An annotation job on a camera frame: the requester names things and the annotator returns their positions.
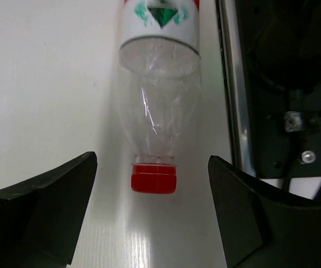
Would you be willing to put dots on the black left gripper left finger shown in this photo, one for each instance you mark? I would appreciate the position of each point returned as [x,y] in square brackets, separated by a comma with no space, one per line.
[41,217]

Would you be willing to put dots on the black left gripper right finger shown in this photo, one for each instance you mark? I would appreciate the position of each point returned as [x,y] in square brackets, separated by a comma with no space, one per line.
[262,225]

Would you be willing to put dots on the clear bottle red label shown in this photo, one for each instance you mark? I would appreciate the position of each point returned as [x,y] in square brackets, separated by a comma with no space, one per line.
[158,86]

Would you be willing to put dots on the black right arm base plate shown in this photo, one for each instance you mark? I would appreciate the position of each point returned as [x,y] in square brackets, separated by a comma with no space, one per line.
[235,85]

